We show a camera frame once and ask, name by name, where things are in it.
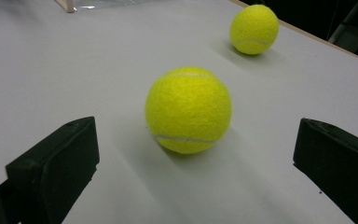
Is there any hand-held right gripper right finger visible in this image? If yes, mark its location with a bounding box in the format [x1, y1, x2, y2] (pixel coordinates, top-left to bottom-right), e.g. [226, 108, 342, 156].
[292, 118, 358, 224]

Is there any dark object beside table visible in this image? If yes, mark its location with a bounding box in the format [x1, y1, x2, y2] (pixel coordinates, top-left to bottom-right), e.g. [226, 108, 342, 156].
[327, 0, 358, 64]

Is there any light wooden frame piece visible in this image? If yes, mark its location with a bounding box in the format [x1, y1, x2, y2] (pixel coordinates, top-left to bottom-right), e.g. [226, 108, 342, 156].
[54, 0, 77, 14]

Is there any yellow tennis ball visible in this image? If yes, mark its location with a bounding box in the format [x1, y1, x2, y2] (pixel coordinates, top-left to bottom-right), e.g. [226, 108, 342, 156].
[228, 4, 280, 56]
[145, 65, 233, 155]

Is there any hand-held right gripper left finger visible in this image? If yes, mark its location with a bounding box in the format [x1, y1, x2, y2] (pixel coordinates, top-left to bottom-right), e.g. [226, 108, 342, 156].
[5, 116, 101, 224]

